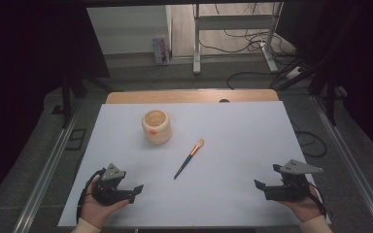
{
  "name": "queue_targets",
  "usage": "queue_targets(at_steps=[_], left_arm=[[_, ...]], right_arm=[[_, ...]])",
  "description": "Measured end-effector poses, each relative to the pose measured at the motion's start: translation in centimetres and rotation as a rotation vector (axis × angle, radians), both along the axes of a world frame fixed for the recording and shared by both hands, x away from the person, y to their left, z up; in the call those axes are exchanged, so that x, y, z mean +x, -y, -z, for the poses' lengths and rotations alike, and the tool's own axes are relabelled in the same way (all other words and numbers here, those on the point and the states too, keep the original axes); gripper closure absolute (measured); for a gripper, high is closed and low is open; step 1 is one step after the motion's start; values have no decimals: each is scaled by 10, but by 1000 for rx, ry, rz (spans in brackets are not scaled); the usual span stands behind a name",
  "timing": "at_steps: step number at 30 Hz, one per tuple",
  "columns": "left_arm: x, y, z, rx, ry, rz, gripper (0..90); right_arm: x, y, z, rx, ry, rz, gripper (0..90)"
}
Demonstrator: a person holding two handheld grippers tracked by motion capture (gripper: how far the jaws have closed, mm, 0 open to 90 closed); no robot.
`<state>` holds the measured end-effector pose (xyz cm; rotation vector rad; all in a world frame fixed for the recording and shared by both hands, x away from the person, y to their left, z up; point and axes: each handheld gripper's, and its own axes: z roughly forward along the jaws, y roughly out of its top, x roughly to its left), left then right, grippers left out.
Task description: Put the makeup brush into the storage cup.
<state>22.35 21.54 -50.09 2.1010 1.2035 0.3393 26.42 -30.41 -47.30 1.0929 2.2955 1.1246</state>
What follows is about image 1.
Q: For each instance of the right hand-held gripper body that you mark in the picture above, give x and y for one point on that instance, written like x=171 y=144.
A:
x=291 y=191

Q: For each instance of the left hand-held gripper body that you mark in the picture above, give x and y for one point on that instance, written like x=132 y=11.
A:
x=107 y=194

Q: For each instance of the cream ceramic cup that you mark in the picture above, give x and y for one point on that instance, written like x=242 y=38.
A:
x=158 y=134

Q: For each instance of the makeup brush with gold ferrule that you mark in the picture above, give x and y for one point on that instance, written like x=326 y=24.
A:
x=187 y=159

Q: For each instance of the person's right hand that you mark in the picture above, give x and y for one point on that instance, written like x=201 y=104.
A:
x=307 y=208

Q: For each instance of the white table sheet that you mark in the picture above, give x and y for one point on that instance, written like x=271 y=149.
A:
x=233 y=136

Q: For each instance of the dark round table grommet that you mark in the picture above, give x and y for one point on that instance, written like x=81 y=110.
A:
x=224 y=100

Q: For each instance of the black stand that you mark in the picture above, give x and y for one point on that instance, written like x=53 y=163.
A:
x=66 y=100
x=330 y=97

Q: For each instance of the white power strip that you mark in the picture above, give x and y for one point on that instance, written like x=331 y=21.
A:
x=293 y=73

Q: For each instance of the dark curtain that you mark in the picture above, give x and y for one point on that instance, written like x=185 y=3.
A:
x=369 y=64
x=29 y=48

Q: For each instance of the colourful cartoon packet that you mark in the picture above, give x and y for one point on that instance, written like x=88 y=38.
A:
x=161 y=50

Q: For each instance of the aluminium floor rail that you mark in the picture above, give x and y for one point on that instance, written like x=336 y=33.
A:
x=353 y=165
x=48 y=171

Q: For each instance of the black rectangular floor frame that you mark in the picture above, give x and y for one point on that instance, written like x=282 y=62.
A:
x=75 y=139

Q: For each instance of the white metal stand frame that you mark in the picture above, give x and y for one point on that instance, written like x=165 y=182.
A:
x=233 y=22

